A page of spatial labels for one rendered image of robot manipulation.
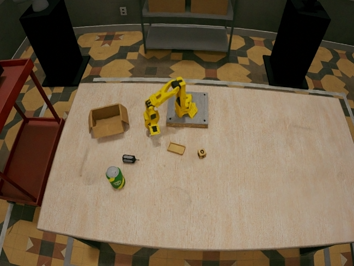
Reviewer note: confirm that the green soda can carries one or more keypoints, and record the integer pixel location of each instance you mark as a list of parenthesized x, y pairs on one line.
[(115, 177)]

